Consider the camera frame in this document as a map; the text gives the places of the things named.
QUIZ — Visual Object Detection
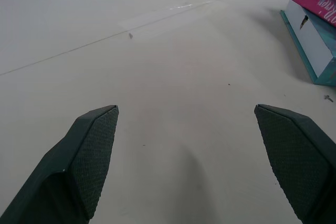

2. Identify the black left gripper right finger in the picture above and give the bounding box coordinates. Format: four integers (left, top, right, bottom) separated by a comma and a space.
254, 104, 336, 224

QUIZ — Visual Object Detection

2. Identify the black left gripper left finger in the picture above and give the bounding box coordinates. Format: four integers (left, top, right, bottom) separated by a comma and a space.
0, 104, 120, 224

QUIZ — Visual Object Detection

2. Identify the teal hardcover book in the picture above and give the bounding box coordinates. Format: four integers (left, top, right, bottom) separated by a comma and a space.
279, 0, 336, 87

